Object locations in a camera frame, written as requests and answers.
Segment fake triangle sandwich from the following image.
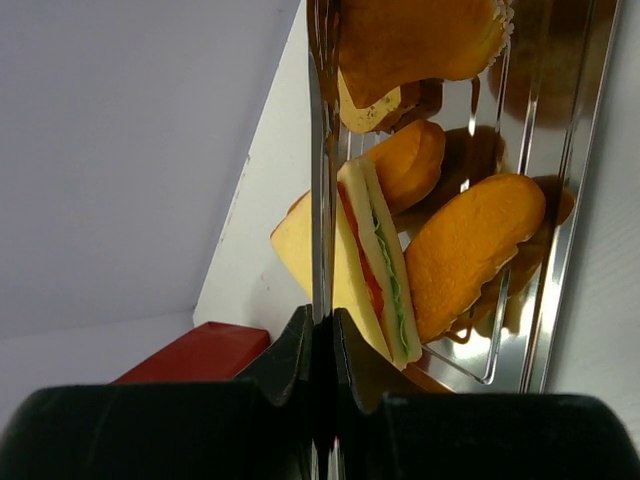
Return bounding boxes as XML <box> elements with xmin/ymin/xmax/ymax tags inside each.
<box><xmin>269</xmin><ymin>155</ymin><xmax>424</xmax><ymax>371</ymax></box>

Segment red brown paper bag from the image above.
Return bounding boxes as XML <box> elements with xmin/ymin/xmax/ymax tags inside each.
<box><xmin>114</xmin><ymin>322</ymin><xmax>271</xmax><ymax>384</ymax></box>

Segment round sliced bread piece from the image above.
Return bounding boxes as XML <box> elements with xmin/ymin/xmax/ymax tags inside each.
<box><xmin>338</xmin><ymin>72</ymin><xmax>420</xmax><ymax>134</ymax></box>

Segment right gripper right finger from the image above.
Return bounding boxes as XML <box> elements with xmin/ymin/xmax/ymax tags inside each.
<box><xmin>333</xmin><ymin>308</ymin><xmax>639</xmax><ymax>479</ymax></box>

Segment long orange bread roll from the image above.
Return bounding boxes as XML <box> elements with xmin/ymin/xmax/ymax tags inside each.
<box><xmin>365</xmin><ymin>119</ymin><xmax>446</xmax><ymax>215</ymax></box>

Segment round orange bun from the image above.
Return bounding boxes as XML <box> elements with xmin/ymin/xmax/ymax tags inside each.
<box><xmin>339</xmin><ymin>0</ymin><xmax>513</xmax><ymax>108</ymax></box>

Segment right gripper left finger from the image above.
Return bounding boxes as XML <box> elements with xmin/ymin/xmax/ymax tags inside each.
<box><xmin>1</xmin><ymin>306</ymin><xmax>315</xmax><ymax>479</ymax></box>

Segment metal tongs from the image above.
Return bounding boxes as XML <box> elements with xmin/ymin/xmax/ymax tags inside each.
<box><xmin>306</xmin><ymin>1</ymin><xmax>345</xmax><ymax>479</ymax></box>

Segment steel tray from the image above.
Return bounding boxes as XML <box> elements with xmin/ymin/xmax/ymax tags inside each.
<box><xmin>334</xmin><ymin>1</ymin><xmax>619</xmax><ymax>391</ymax></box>

